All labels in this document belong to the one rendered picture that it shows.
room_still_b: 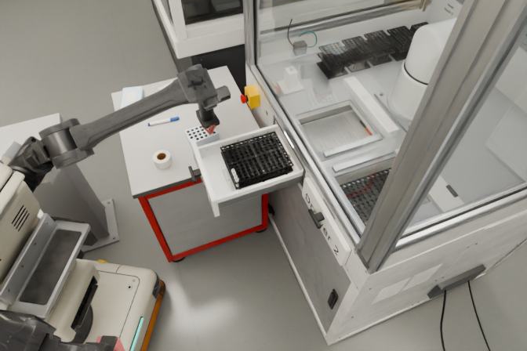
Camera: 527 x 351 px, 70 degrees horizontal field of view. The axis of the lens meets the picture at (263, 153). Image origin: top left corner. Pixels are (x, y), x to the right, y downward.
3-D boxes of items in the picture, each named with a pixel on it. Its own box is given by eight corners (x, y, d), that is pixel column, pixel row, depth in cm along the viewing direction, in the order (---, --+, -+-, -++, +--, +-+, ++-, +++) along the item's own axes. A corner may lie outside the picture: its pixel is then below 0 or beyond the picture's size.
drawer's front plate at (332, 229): (340, 266, 120) (346, 251, 111) (301, 194, 137) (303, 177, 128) (345, 264, 120) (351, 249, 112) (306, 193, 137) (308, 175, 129)
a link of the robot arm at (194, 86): (194, 58, 87) (212, 98, 88) (205, 64, 101) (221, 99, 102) (30, 135, 92) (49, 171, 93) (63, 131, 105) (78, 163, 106)
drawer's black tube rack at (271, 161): (236, 193, 135) (234, 182, 130) (221, 157, 145) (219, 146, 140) (292, 175, 140) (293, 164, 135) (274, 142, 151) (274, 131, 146)
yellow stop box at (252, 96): (248, 110, 162) (248, 97, 156) (243, 99, 166) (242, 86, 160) (259, 106, 163) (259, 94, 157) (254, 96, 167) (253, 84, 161)
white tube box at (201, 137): (192, 150, 158) (190, 143, 155) (185, 136, 163) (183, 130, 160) (219, 139, 162) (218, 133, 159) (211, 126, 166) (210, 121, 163)
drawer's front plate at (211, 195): (215, 218, 131) (212, 200, 122) (193, 157, 148) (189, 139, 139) (219, 216, 131) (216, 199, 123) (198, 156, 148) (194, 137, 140)
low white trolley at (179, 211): (170, 272, 203) (132, 195, 144) (148, 183, 239) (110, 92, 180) (270, 236, 216) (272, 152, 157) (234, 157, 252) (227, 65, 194)
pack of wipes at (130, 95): (143, 113, 171) (140, 106, 168) (121, 116, 170) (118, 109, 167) (145, 92, 181) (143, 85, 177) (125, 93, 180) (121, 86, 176)
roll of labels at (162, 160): (169, 153, 157) (167, 147, 153) (174, 165, 153) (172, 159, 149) (153, 159, 155) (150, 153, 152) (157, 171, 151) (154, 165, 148)
